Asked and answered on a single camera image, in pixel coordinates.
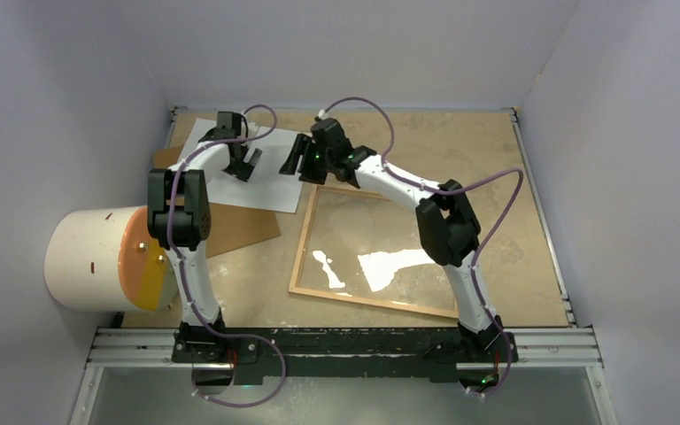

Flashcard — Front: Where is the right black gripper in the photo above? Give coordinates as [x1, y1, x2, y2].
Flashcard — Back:
[282, 134, 336, 186]

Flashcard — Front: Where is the printed photo sheet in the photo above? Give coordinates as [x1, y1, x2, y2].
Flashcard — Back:
[207, 128, 302, 213]

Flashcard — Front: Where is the brown backing board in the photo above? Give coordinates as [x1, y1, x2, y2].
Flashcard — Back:
[151, 144, 282, 259]

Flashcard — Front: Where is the wooden picture frame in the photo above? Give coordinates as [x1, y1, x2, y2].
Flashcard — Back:
[288, 186, 458, 318]

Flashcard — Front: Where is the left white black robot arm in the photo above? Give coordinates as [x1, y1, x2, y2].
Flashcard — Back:
[147, 112, 261, 362]

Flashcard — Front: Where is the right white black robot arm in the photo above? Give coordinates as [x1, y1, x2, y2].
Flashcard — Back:
[279, 118, 503, 360]

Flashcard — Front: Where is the white cylinder orange lid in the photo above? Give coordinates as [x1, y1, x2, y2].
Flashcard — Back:
[43, 206, 178, 313]

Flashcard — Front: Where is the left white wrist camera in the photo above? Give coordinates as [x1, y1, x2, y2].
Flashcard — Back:
[243, 120, 261, 138]

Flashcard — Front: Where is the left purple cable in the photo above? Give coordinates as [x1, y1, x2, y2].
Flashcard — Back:
[166, 104, 287, 410]

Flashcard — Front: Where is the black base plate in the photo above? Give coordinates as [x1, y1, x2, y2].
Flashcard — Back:
[172, 324, 519, 387]

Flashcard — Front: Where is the aluminium rail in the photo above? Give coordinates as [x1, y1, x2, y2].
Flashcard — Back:
[88, 328, 602, 370]

